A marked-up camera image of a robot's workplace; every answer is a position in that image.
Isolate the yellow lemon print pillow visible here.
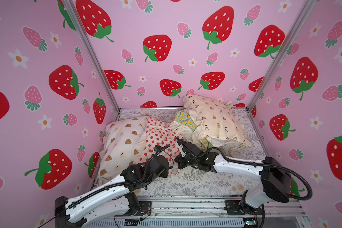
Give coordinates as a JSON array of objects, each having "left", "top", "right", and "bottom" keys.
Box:
[{"left": 170, "top": 111, "right": 212, "bottom": 151}]

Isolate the cream bear print pillow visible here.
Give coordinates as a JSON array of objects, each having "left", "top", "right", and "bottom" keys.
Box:
[{"left": 97, "top": 116, "right": 149, "bottom": 185}]

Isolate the beige animal print pillow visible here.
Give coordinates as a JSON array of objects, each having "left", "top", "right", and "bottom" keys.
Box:
[{"left": 183, "top": 95, "right": 251, "bottom": 147}]

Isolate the red strawberry print pillow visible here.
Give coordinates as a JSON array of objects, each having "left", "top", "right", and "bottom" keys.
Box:
[{"left": 133, "top": 116, "right": 192, "bottom": 175}]

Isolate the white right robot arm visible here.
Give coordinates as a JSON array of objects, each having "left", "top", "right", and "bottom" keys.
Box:
[{"left": 175, "top": 137, "right": 291, "bottom": 210}]

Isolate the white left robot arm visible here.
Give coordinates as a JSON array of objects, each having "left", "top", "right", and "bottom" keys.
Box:
[{"left": 55, "top": 145, "right": 170, "bottom": 228}]

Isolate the floral pattern table mat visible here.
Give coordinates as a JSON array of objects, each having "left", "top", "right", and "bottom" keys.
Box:
[{"left": 91, "top": 108, "right": 286, "bottom": 197}]

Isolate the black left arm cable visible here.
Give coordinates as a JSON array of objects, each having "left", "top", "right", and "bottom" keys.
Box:
[{"left": 36, "top": 144, "right": 172, "bottom": 228}]

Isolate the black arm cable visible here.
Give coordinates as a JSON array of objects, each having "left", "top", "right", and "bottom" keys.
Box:
[
  {"left": 36, "top": 144, "right": 172, "bottom": 228},
  {"left": 176, "top": 138, "right": 313, "bottom": 201}
]

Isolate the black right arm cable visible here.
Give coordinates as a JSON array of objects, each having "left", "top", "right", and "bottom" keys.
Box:
[{"left": 176, "top": 138, "right": 313, "bottom": 201}]

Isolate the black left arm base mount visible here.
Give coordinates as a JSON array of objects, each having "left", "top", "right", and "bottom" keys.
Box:
[{"left": 125, "top": 192, "right": 152, "bottom": 218}]

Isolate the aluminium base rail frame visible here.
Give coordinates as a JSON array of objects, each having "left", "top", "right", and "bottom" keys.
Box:
[{"left": 85, "top": 196, "right": 313, "bottom": 228}]

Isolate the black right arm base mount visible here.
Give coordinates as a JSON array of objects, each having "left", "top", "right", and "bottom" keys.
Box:
[{"left": 224, "top": 200, "right": 264, "bottom": 216}]

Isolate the aluminium frame corner post left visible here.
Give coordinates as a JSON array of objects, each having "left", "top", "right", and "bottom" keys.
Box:
[{"left": 63, "top": 1, "right": 120, "bottom": 113}]

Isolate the aluminium frame corner post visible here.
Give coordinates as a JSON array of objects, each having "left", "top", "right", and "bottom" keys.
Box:
[
  {"left": 246, "top": 0, "right": 316, "bottom": 114},
  {"left": 63, "top": 1, "right": 120, "bottom": 113}
]

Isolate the aluminium frame corner post right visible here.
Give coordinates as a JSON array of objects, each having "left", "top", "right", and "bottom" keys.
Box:
[{"left": 246, "top": 0, "right": 316, "bottom": 114}]

